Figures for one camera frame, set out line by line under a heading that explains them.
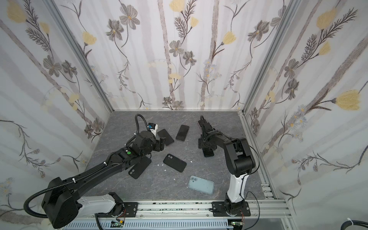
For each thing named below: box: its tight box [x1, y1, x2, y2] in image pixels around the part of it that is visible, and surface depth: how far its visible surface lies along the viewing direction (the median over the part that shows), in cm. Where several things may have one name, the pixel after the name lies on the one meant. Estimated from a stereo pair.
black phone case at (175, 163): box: [162, 153, 187, 173], surface depth 93 cm
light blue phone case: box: [187, 174, 216, 195], surface depth 85 cm
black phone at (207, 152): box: [202, 147, 215, 158], surface depth 97 cm
